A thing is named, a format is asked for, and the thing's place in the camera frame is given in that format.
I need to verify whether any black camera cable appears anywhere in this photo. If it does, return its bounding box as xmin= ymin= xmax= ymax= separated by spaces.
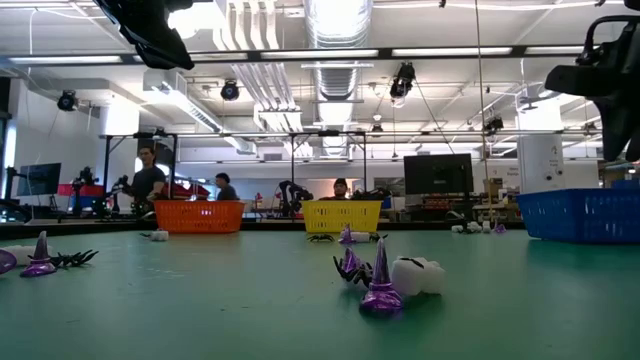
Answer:
xmin=413 ymin=82 xmax=455 ymax=155

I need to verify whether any white round column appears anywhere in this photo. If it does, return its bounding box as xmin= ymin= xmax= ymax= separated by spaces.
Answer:
xmin=516 ymin=97 xmax=566 ymax=196

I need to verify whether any person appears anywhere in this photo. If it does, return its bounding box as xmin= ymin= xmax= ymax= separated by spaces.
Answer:
xmin=319 ymin=177 xmax=357 ymax=201
xmin=213 ymin=172 xmax=241 ymax=202
xmin=122 ymin=144 xmax=167 ymax=216

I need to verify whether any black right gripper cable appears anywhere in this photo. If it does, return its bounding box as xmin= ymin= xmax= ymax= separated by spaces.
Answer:
xmin=581 ymin=13 xmax=640 ymax=66

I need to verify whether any black overhead frame beam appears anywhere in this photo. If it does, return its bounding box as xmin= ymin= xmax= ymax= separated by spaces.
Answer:
xmin=0 ymin=43 xmax=640 ymax=69

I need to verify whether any white rectangular air duct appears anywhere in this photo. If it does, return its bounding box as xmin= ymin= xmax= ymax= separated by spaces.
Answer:
xmin=142 ymin=68 xmax=256 ymax=156

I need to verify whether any black overhead rig camera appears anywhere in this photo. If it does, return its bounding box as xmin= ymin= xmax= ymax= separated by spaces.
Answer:
xmin=388 ymin=61 xmax=417 ymax=100

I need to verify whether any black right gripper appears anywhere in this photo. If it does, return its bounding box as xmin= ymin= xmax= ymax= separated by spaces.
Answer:
xmin=543 ymin=33 xmax=640 ymax=162

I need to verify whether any black aluminium table frame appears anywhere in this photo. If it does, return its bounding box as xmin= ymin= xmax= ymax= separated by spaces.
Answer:
xmin=0 ymin=218 xmax=526 ymax=241

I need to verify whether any blue plastic basket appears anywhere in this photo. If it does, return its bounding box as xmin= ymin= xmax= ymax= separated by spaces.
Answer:
xmin=514 ymin=187 xmax=640 ymax=245

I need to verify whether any yellow plastic basket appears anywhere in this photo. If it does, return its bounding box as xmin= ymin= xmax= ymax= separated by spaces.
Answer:
xmin=301 ymin=199 xmax=384 ymax=234

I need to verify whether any red storage bin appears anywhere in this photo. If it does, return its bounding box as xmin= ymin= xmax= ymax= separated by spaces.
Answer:
xmin=56 ymin=183 xmax=106 ymax=198

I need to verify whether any orange plastic basket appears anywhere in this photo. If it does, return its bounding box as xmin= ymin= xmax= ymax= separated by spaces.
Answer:
xmin=153 ymin=199 xmax=247 ymax=235

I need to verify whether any white ceiling pipe bundle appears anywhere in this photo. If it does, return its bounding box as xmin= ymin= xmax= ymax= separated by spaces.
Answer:
xmin=212 ymin=0 xmax=306 ymax=134

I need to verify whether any silver ventilation duct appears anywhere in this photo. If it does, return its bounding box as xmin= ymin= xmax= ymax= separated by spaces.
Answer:
xmin=303 ymin=0 xmax=375 ymax=157

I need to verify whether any white LED light strip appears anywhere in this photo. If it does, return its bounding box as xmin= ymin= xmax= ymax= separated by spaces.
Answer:
xmin=132 ymin=51 xmax=249 ymax=63
xmin=7 ymin=54 xmax=124 ymax=65
xmin=259 ymin=48 xmax=380 ymax=60
xmin=391 ymin=47 xmax=514 ymax=58
xmin=524 ymin=45 xmax=586 ymax=56

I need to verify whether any green table mat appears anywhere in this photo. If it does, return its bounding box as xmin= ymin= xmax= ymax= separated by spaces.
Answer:
xmin=0 ymin=228 xmax=640 ymax=360

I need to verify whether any black neighbouring rig frame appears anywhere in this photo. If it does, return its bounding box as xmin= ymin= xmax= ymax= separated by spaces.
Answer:
xmin=98 ymin=130 xmax=179 ymax=221
xmin=288 ymin=129 xmax=369 ymax=221

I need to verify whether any small black monitor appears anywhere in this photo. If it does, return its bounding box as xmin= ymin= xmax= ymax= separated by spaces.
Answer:
xmin=17 ymin=162 xmax=63 ymax=197

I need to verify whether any thin vertical cable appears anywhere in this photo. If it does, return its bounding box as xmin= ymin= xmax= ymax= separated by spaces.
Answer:
xmin=473 ymin=0 xmax=495 ymax=224

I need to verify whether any large black monitor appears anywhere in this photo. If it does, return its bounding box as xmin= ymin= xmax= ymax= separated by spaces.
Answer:
xmin=403 ymin=153 xmax=475 ymax=197

